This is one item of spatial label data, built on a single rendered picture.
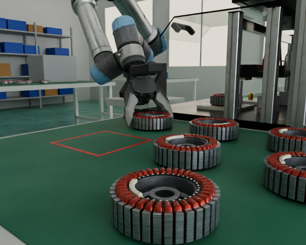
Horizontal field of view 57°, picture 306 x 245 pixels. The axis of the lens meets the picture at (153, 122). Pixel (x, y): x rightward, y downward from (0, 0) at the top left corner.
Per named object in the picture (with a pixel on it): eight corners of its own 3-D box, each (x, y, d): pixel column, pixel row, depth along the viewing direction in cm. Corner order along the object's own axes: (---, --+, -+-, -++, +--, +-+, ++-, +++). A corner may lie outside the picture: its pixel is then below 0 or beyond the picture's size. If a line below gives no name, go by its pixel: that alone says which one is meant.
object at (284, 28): (275, 28, 86) (276, 14, 85) (280, 30, 90) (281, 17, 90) (291, 27, 83) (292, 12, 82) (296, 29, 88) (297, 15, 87)
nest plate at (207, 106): (196, 108, 99) (196, 105, 99) (215, 104, 110) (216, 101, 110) (238, 112, 90) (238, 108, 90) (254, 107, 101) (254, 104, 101)
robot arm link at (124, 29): (139, 24, 92) (127, 8, 84) (147, 52, 88) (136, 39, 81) (118, 34, 94) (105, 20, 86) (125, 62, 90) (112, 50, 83)
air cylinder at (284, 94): (277, 105, 108) (279, 91, 107) (282, 103, 114) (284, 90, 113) (292, 106, 105) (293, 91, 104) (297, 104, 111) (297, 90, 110)
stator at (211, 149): (233, 163, 47) (235, 141, 46) (184, 178, 40) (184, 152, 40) (187, 148, 56) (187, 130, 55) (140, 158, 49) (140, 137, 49)
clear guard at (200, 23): (159, 37, 91) (159, 18, 90) (196, 43, 110) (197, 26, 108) (262, 28, 71) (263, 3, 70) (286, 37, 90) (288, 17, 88)
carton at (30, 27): (20, 33, 678) (19, 26, 675) (34, 34, 706) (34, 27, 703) (28, 31, 653) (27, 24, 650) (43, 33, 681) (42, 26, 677)
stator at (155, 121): (125, 125, 79) (124, 112, 78) (160, 122, 84) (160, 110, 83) (142, 133, 69) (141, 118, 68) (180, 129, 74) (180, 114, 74)
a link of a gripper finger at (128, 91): (134, 113, 76) (143, 88, 81) (136, 110, 75) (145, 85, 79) (118, 105, 75) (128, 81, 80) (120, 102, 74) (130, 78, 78)
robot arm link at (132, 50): (145, 43, 84) (120, 43, 80) (149, 57, 82) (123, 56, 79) (137, 58, 90) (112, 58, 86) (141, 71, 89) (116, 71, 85)
